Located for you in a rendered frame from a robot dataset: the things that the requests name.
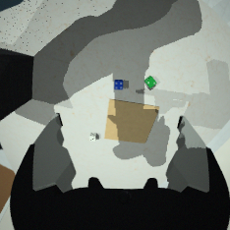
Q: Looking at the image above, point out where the blue die with white pips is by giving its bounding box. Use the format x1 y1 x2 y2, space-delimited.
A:
114 80 123 89

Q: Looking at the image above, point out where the green die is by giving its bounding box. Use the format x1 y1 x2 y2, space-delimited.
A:
144 76 157 88

